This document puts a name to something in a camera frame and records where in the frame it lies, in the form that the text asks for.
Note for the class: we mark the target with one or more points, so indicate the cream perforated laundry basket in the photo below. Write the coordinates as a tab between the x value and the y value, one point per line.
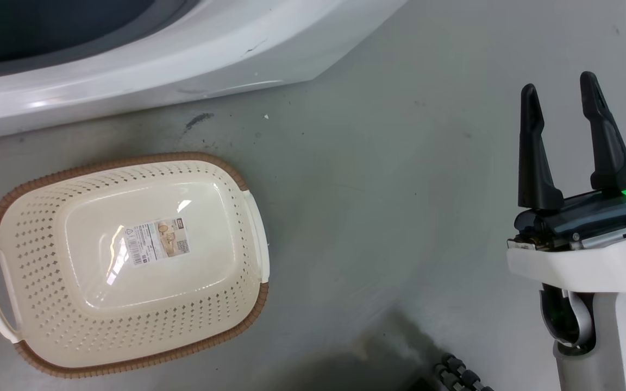
47	260

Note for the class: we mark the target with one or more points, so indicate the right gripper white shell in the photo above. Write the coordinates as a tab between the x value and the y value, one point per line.
584	266

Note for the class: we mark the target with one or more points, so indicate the paper label sticker in basket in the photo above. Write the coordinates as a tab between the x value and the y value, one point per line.
158	241

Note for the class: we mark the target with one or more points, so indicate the white front-load washing machine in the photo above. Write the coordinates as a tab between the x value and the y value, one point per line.
193	49

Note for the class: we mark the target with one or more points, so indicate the grey rubber door gasket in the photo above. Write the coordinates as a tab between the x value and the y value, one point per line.
74	46

